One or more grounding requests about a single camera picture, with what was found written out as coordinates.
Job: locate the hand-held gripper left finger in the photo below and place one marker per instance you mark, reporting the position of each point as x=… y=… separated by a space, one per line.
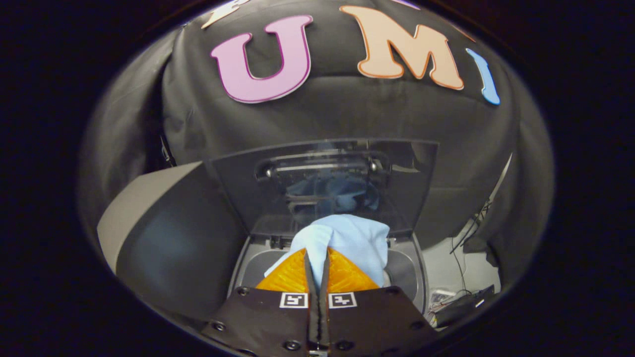
x=270 y=322

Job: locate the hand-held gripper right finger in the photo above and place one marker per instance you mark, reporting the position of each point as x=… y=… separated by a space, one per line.
x=377 y=322

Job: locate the light blue garment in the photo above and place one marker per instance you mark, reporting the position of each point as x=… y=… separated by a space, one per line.
x=354 y=243

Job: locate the black box on floor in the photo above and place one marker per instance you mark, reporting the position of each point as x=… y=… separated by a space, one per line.
x=461 y=307

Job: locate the grey cabinet with white door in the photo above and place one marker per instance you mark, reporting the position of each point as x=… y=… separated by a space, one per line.
x=173 y=243

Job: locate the thin metal stand pole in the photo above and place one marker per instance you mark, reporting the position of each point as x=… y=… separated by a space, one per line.
x=496 y=186

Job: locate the black backdrop cloth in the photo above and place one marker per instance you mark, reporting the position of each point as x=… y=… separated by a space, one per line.
x=347 y=114

